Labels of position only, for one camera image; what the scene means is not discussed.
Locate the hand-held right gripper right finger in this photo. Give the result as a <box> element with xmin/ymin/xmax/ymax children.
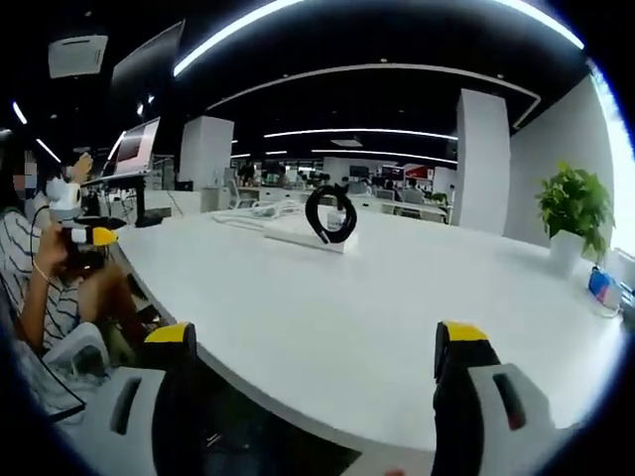
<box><xmin>430</xmin><ymin>320</ymin><xmax>558</xmax><ymax>476</ymax></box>

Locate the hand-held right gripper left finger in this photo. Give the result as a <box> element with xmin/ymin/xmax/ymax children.
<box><xmin>86</xmin><ymin>321</ymin><xmax>214</xmax><ymax>476</ymax></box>

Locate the white power strip cable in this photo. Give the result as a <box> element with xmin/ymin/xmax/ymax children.
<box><xmin>212</xmin><ymin>209</ymin><xmax>279</xmax><ymax>234</ymax></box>

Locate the white power strip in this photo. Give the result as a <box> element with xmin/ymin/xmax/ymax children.
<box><xmin>262</xmin><ymin>220</ymin><xmax>361</xmax><ymax>256</ymax></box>

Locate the black headband ring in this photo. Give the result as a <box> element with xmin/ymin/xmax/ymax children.
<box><xmin>305</xmin><ymin>185</ymin><xmax>359</xmax><ymax>245</ymax></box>

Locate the white desk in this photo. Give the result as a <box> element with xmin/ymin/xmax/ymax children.
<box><xmin>116</xmin><ymin>207</ymin><xmax>627</xmax><ymax>453</ymax></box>

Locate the person's left hand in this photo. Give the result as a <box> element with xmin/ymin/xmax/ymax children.
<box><xmin>35</xmin><ymin>226</ymin><xmax>89</xmax><ymax>279</ymax></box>

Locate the person's body in striped shirt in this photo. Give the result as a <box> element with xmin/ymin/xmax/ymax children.
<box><xmin>0</xmin><ymin>143</ymin><xmax>150</xmax><ymax>358</ymax></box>

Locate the monitor on black stand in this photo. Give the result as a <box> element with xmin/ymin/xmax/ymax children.
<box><xmin>81</xmin><ymin>116</ymin><xmax>163</xmax><ymax>227</ymax></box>

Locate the white office chair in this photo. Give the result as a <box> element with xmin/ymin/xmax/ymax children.
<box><xmin>225</xmin><ymin>178</ymin><xmax>259</xmax><ymax>209</ymax></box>

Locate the ceiling air conditioner unit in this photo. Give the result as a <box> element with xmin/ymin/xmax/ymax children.
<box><xmin>48</xmin><ymin>34</ymin><xmax>109</xmax><ymax>79</ymax></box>

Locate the large black screen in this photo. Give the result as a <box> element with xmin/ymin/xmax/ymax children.
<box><xmin>108</xmin><ymin>19</ymin><xmax>188</xmax><ymax>108</ymax></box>

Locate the blue packet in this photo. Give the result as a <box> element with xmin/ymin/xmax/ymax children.
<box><xmin>587</xmin><ymin>267</ymin><xmax>622</xmax><ymax>306</ymax></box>

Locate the green potted plant white pot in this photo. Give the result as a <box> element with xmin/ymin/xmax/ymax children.
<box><xmin>535</xmin><ymin>161</ymin><xmax>616</xmax><ymax>279</ymax></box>

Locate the row of white office desks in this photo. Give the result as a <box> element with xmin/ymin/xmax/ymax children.
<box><xmin>200</xmin><ymin>190</ymin><xmax>450</xmax><ymax>224</ymax></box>

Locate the group of office workers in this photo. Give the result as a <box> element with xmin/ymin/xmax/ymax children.
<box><xmin>237</xmin><ymin>161</ymin><xmax>447</xmax><ymax>204</ymax></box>

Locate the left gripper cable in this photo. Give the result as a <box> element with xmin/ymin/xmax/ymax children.
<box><xmin>28</xmin><ymin>203</ymin><xmax>52</xmax><ymax>235</ymax></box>

